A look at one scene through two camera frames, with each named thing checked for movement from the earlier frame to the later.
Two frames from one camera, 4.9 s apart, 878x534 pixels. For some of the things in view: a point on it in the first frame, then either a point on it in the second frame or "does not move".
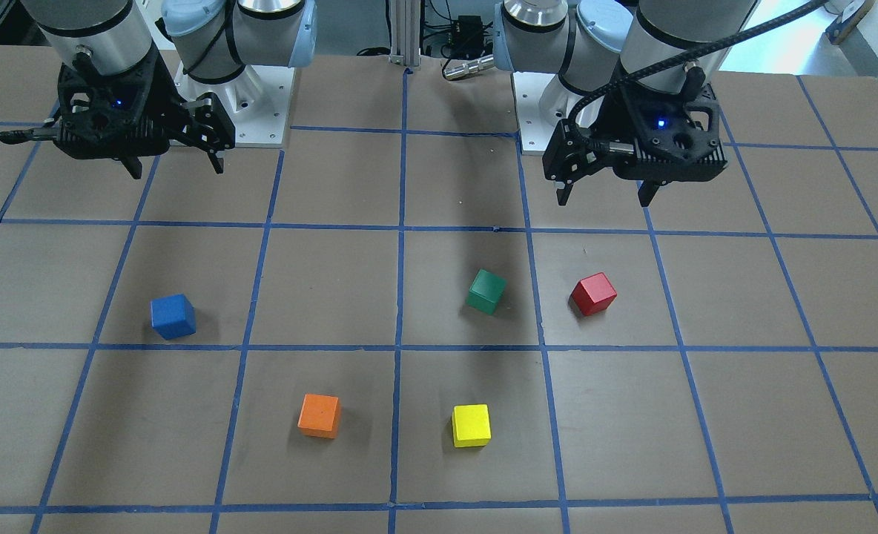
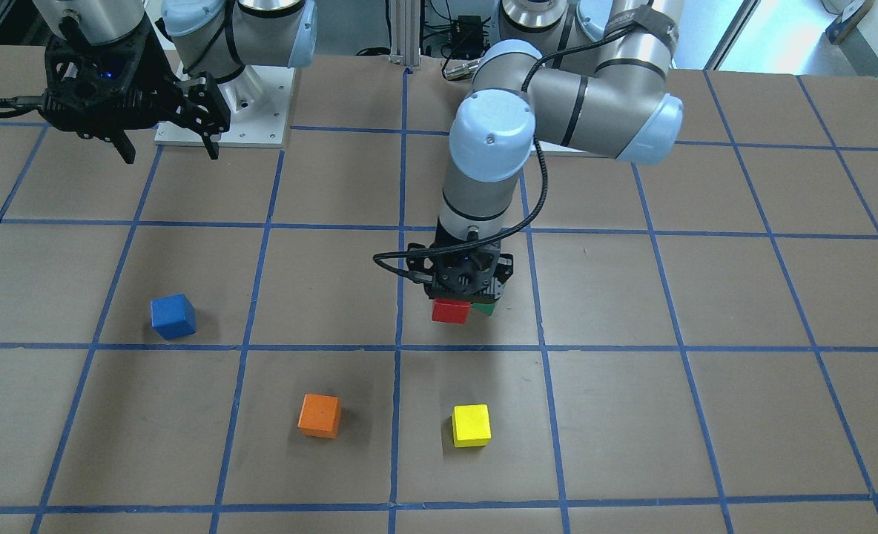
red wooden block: [594, 294] → [448, 310]
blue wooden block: [173, 317] does not move
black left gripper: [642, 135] → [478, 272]
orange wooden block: [319, 416] does not move
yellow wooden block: [471, 425] does not move
